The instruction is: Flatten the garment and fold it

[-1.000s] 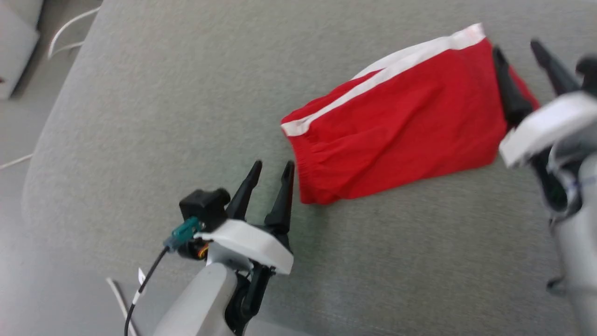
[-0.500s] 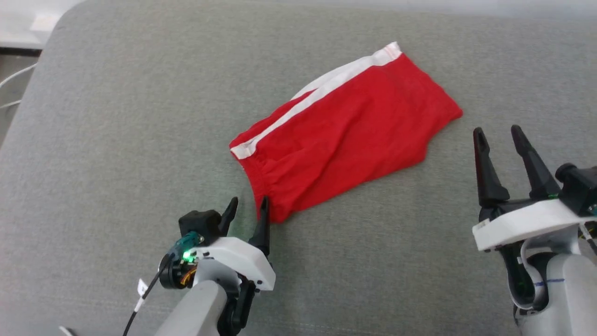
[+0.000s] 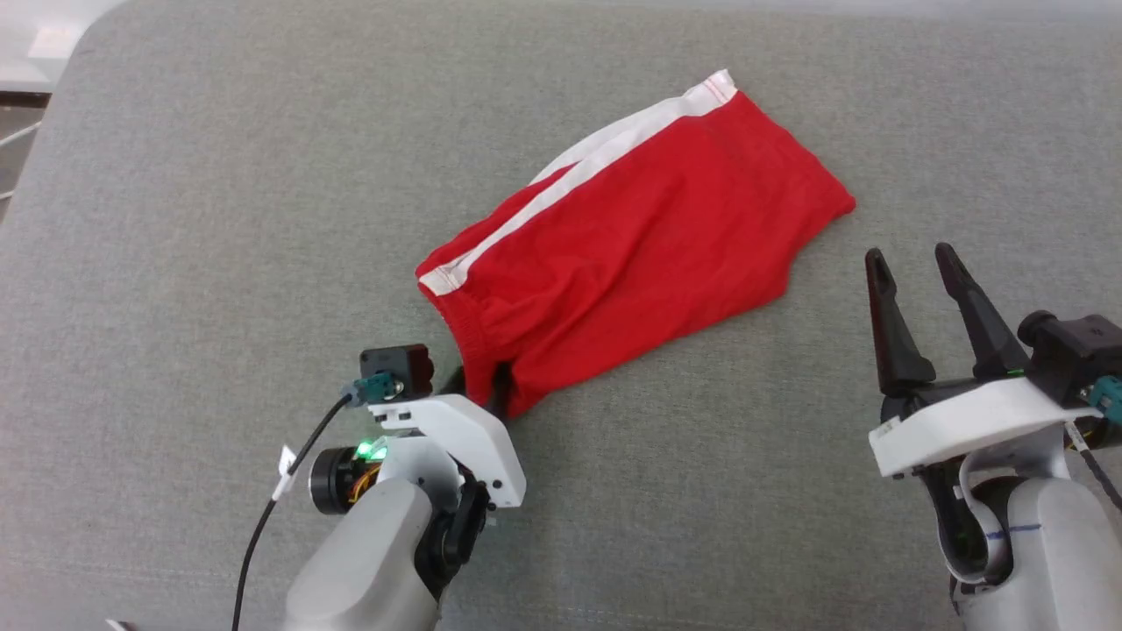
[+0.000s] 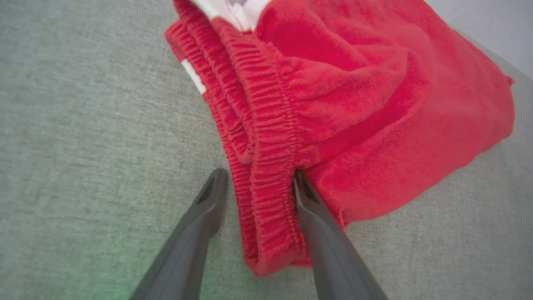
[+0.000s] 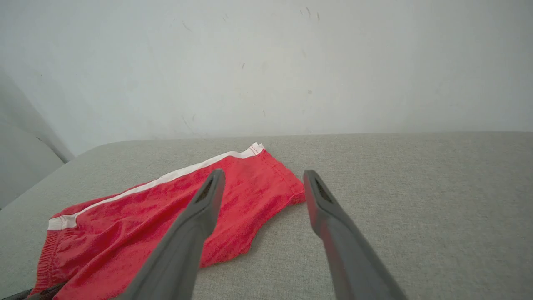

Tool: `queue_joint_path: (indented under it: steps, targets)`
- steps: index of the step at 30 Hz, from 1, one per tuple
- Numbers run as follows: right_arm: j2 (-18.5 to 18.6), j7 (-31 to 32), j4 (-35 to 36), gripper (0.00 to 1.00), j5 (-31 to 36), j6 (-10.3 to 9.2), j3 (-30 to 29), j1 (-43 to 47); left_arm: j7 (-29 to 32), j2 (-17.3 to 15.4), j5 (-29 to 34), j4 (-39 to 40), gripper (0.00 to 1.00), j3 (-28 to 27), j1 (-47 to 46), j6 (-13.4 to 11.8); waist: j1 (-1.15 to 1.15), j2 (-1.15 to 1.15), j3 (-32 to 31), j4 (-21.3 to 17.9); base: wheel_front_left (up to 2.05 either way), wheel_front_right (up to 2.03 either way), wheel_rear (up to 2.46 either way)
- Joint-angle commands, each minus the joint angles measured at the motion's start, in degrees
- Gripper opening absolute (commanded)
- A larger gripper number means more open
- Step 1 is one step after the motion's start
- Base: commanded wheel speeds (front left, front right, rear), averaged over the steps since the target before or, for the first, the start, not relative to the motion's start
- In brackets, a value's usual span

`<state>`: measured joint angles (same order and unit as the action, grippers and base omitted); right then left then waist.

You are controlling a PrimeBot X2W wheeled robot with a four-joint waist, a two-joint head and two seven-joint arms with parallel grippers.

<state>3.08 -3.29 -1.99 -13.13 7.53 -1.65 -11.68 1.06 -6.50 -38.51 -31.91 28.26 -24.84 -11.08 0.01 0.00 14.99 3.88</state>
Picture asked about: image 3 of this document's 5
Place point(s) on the red shorts with white stripe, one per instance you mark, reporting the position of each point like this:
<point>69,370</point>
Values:
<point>631,254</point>

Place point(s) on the grey fabric sofa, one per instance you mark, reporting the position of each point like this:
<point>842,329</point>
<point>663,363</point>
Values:
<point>175,263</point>

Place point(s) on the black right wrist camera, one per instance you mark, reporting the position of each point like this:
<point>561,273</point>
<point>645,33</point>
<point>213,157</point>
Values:
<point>1074,346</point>

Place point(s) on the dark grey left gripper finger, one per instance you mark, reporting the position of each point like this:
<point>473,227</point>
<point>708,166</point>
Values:
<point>501,399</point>
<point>454,383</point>

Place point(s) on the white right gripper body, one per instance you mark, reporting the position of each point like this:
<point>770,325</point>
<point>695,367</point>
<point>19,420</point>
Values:
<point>973,421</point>

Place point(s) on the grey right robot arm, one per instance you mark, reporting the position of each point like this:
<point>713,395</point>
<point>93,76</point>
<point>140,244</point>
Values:
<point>1043,552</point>

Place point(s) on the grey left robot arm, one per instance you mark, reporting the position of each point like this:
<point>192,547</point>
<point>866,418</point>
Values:
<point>377,561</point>

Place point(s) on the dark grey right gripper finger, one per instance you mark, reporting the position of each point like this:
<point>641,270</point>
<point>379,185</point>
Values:
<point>894,342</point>
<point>982,329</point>

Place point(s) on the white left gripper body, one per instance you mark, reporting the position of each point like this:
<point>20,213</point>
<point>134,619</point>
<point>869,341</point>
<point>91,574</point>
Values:
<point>465,438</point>

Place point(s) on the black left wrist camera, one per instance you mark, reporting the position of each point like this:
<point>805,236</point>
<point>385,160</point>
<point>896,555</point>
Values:
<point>399,368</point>

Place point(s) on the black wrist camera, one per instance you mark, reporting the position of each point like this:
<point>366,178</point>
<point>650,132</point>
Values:
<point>399,368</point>
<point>1074,346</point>

